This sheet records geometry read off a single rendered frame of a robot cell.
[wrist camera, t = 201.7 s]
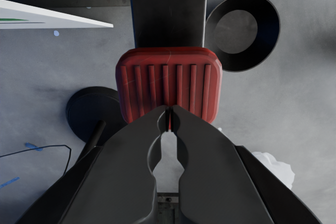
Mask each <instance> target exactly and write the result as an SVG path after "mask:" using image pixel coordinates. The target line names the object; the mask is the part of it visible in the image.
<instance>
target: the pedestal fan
mask: <svg viewBox="0 0 336 224"><path fill-rule="evenodd" d="M65 115H66V120H67V122H68V125H69V127H70V128H71V129H72V131H73V132H74V134H75V135H76V136H77V137H78V138H79V139H81V140H82V141H83V142H85V143H86V144H85V146H84V148H83V149H82V151H81V153H80V155H79V157H78V158H77V160H76V162H75V164H76V163H77V162H78V161H79V160H80V159H81V158H82V157H83V156H85V155H86V154H87V153H88V152H89V151H90V150H91V149H92V148H93V147H94V146H102V145H103V144H104V143H105V142H106V141H107V140H109V139H110V138H111V137H112V136H113V135H114V134H115V133H117V132H118V131H119V130H121V129H122V128H124V127H125V126H127V125H128V123H127V122H126V121H125V120H124V119H123V116H122V113H121V108H120V102H119V95H118V91H117V90H114V89H112V88H108V87H102V86H92V87H87V88H84V89H81V90H79V91H78V92H76V93H75V94H74V95H73V96H72V97H71V98H70V99H69V101H68V102H67V105H66V110H65ZM63 146H65V147H67V148H68V149H70V152H69V158H68V162H67V165H66V168H65V171H64V173H63V175H64V174H65V173H66V171H67V168H68V165H69V161H70V158H71V151H72V149H71V148H69V147H68V146H67V145H48V146H43V147H38V148H32V149H27V150H23V151H19V152H15V153H11V154H6V155H2V156H0V158H1V157H5V156H9V155H13V154H17V153H21V152H25V151H30V150H36V149H41V148H47V147H63ZM75 164H74V165H75Z"/></svg>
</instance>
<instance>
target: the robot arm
mask: <svg viewBox="0 0 336 224"><path fill-rule="evenodd" d="M169 123H170V126H171V132H173V133H174V134H175V136H176V137H177V160H178V161H179V162H180V164H181V165H182V167H183V168H184V172H183V174H182V175H181V176H180V178H179V181H178V215H179V224H323V223H322V222H321V221H320V220H319V219H318V217H317V216H316V215H315V214H314V213H313V212H312V211H311V210H310V209H309V208H308V207H307V205H306V204H305V203H304V202H303V201H302V200H301V199H300V198H299V197H297V196H296V195H295V194H294V193H293V192H292V191H291V190H290V189H289V188H288V187H287V186H286V185H285V184H284V183H283V182H282V181H281V180H279V179H278V178H277V177H276V176H275V175H274V174H273V173H272V172H271V171H270V170H269V169H268V168H267V167H266V166H265V165H263V164H262V163H261V162H260V161H259V160H258V159H257V158H256V157H255V156H254V155H253V154H252V153H251V152H250V151H249V150H247V149H246V148H245V147H244V146H243V145H236V144H235V143H234V142H233V141H232V140H231V139H229V138H228V137H227V136H226V135H225V134H224V133H223V132H222V131H220V130H219V129H218V128H216V127H215V126H213V125H211V124H210V123H208V122H206V121H205V120H203V119H201V118H200V117H198V116H196V115H194V114H193V113H191V112H189V111H188V110H186V109H184V108H183V107H181V106H179V105H173V106H167V105H161V106H158V107H157V108H155V109H153V110H151V111H150V112H148V113H146V114H145V115H143V116H141V117H140V118H138V119H136V120H134V121H133V122H131V123H129V124H128V125H126V126H125V127H123V128H122V129H121V130H119V131H118V132H117V133H115V134H114V135H113V136H112V137H111V138H110V139H109V140H107V141H106V142H105V143H104V144H103V145H102V146H94V147H93V148H92V149H91V150H90V151H89V152H88V153H87V154H86V155H85V156H83V157H82V158H81V159H80V160H79V161H78V162H77V163H76V164H75V165H74V166H73V167H71V168H70V169H69V170H68V171H67V172H66V173H65V174H64V175H63V176H62V177H61V178H59V179H58V180H57V181H56V182H55V183H54V184H53V185H52V186H51V187H50V188H49V189H47V190H46V191H45V192H44V193H43V194H42V195H41V196H40V197H39V198H38V199H37V200H36V201H35V202H34V203H33V204H32V205H31V206H30V207H29V208H28V209H27V210H26V211H25V212H24V213H23V214H22V215H21V216H20V218H19V219H18V220H17V221H16V222H15V223H14V224H157V218H158V198H157V185H156V178H155V177H154V175H153V171H154V169H155V167H156V165H157V164H158V163H159V162H160V160H161V159H162V149H161V139H162V137H163V136H164V135H165V134H166V132H167V133H168V132H169Z"/></svg>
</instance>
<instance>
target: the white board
mask: <svg viewBox="0 0 336 224"><path fill-rule="evenodd" d="M49 28H113V24H110V23H105V22H101V21H96V20H92V19H87V18H83V17H79V16H74V15H70V14H65V13H61V12H56V11H52V10H48V9H43V8H39V7H34V6H30V5H25V4H21V3H17V2H12V1H8V0H0V29H49Z"/></svg>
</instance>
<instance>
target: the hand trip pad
mask: <svg viewBox="0 0 336 224"><path fill-rule="evenodd" d="M222 76H223V71H222V64H221V62H220V61H219V59H218V57H217V56H216V54H215V53H214V52H212V51H211V50H209V49H208V48H204V47H199V46H183V47H138V48H134V49H130V50H128V51H127V52H126V53H124V54H123V55H122V56H121V57H120V59H119V61H118V63H117V64H116V66H115V79H116V85H117V92H118V98H119V104H120V111H121V114H122V117H123V119H124V120H125V121H126V122H127V123H128V124H130V123H131V122H133V121H135V120H136V119H138V118H140V117H142V116H143V115H145V114H147V113H148V112H150V111H152V110H154V109H155V108H157V107H159V106H162V105H166V106H173V105H179V106H180V107H182V108H184V109H186V110H187V111H189V112H191V113H192V114H194V115H196V116H198V117H199V118H201V119H203V120H204V121H206V122H208V123H209V124H211V123H212V122H213V121H214V120H215V119H216V117H217V114H218V110H219V102H220V93H221V84H222Z"/></svg>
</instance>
